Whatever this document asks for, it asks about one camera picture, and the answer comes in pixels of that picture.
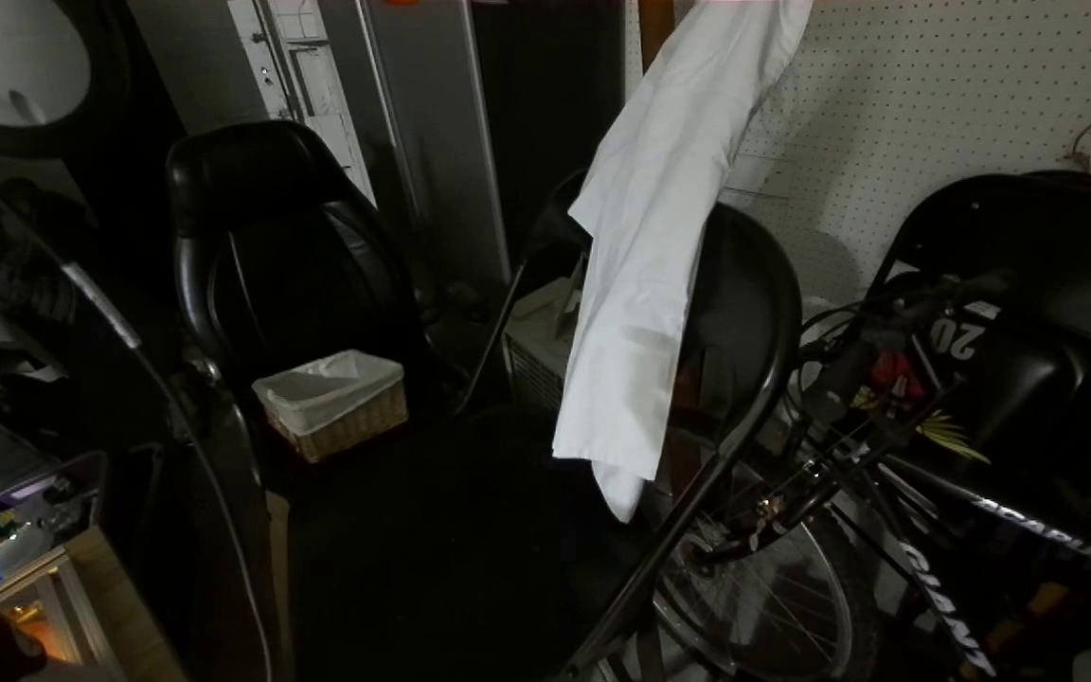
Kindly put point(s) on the grey metal cabinet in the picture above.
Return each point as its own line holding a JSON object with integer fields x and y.
{"x": 413, "y": 123}

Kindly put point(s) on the round white lamp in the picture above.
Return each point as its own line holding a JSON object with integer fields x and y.
{"x": 10, "y": 57}

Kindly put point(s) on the wooden side table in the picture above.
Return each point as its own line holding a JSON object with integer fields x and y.
{"x": 72, "y": 606}

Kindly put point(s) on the black bicycle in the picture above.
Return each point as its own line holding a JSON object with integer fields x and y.
{"x": 886, "y": 493}

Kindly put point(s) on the beige box appliance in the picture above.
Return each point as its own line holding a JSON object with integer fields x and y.
{"x": 536, "y": 350}

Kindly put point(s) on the black folding chair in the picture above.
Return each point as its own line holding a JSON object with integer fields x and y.
{"x": 744, "y": 313}

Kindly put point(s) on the black leather office chair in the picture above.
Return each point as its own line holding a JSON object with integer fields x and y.
{"x": 280, "y": 256}

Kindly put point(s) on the black folded chair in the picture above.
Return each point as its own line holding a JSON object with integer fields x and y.
{"x": 1047, "y": 313}

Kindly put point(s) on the white pegboard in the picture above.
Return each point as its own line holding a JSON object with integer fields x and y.
{"x": 924, "y": 114}

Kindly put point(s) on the wicker basket with white liner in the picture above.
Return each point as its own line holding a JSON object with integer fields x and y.
{"x": 332, "y": 403}

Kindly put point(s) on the white cloth garment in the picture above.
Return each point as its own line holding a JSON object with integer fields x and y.
{"x": 640, "y": 284}

